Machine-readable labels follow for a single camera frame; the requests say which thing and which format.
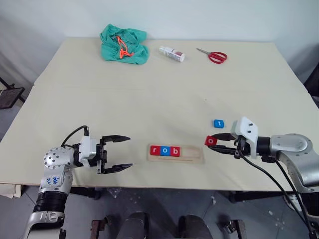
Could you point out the red letter tile b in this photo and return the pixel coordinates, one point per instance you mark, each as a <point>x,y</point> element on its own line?
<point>175,151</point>

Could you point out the red letter tile r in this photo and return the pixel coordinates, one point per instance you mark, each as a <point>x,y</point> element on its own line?
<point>155,151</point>

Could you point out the dark rounded shape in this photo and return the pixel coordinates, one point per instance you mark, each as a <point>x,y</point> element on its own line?
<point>135,226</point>
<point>194,227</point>

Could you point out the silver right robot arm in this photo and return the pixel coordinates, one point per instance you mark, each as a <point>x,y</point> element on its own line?
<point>291,147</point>

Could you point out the red letter tile o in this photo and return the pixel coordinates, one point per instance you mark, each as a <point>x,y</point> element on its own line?
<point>210,141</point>

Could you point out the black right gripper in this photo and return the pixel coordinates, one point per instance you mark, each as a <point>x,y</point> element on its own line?
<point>243,149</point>

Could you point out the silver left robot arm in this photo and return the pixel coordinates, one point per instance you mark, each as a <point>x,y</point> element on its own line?
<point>56,161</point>

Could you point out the dark chair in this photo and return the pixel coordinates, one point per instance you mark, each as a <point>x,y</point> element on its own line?
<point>312,87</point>

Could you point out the black table frame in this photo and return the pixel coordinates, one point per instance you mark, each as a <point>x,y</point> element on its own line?
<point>261,196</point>

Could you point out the white spray bottle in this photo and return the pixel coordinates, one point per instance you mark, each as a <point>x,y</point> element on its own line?
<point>172,53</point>

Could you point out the blue letter tile o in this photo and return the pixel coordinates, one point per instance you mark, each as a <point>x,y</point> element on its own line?
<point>165,151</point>

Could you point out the blue letter tile t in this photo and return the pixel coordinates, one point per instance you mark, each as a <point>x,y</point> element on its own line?
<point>219,123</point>

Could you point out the crumpled green cloth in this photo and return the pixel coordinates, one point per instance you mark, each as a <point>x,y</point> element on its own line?
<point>135,51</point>

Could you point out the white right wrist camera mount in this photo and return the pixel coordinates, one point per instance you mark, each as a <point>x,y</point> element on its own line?
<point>245,132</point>

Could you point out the rusty metal bracket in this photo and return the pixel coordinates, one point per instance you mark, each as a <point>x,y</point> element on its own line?
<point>98,229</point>
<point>235,229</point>

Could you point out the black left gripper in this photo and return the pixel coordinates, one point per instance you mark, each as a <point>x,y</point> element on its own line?
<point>102,156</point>

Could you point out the black metal rack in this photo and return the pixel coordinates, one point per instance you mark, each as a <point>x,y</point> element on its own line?
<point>10,95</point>

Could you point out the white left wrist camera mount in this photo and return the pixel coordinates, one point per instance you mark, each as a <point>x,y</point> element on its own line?
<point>87,149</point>

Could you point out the wooden tile tray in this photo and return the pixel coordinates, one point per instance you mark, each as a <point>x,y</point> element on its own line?
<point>190,154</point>

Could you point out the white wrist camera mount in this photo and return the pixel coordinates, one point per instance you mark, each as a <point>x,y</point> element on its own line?
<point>245,132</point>
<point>87,149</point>

